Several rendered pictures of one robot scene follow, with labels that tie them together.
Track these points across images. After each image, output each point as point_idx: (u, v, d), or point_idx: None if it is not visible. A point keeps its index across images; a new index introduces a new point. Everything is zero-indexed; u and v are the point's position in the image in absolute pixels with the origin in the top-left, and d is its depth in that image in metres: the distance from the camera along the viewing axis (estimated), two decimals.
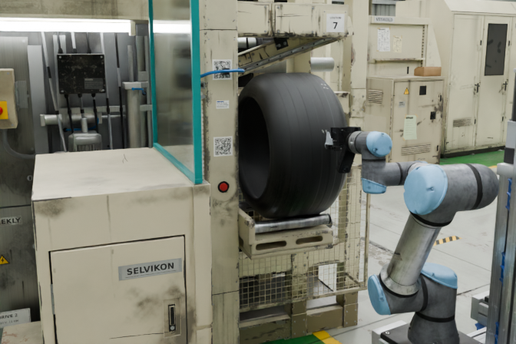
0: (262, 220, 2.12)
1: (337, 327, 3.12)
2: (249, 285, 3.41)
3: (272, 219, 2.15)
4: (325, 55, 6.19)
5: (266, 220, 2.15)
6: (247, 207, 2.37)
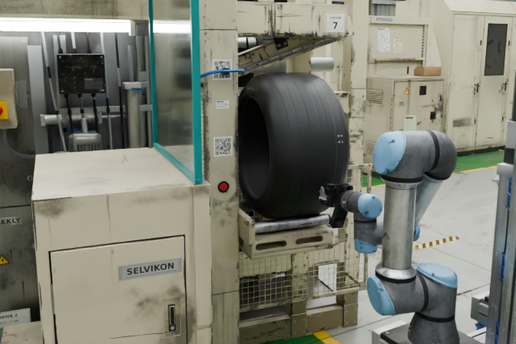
0: (265, 229, 2.11)
1: (337, 327, 3.12)
2: (249, 285, 3.41)
3: (276, 224, 2.12)
4: (325, 55, 6.19)
5: (269, 223, 2.12)
6: None
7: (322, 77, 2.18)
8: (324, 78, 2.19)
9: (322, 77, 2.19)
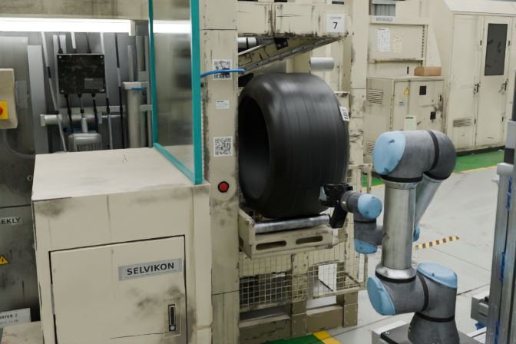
0: None
1: (337, 327, 3.12)
2: (249, 285, 3.41)
3: None
4: (325, 55, 6.19)
5: (266, 231, 2.14)
6: None
7: (343, 117, 2.04)
8: (345, 117, 2.05)
9: (343, 115, 2.05)
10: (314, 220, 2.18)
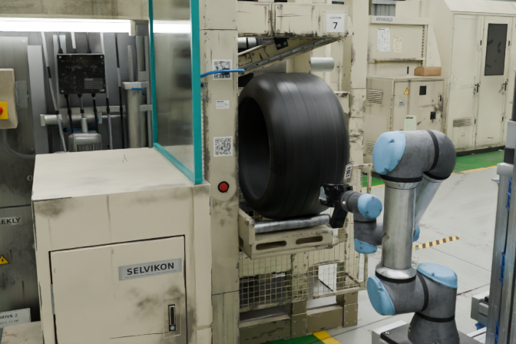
0: (264, 224, 2.11)
1: (337, 327, 3.12)
2: (249, 285, 3.41)
3: (275, 220, 2.13)
4: (325, 55, 6.19)
5: (267, 220, 2.13)
6: (247, 205, 2.38)
7: (345, 176, 2.06)
8: (346, 175, 2.07)
9: (345, 174, 2.06)
10: None
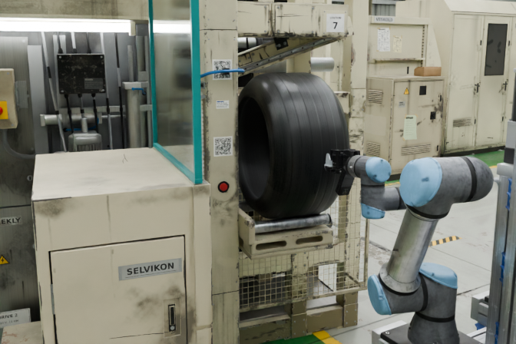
0: (262, 231, 2.14)
1: (337, 327, 3.12)
2: (249, 285, 3.41)
3: (275, 230, 2.14)
4: (325, 55, 6.19)
5: (268, 231, 2.13)
6: None
7: None
8: None
9: None
10: (313, 216, 2.19)
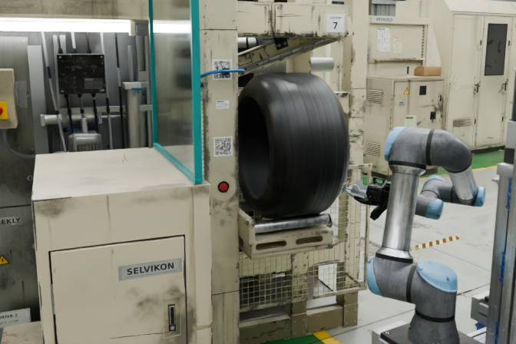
0: (262, 231, 2.14)
1: (337, 327, 3.12)
2: (249, 285, 3.41)
3: (275, 230, 2.14)
4: (325, 55, 6.19)
5: (268, 231, 2.13)
6: None
7: (340, 192, 2.11)
8: (342, 191, 2.11)
9: (341, 190, 2.10)
10: (313, 216, 2.19)
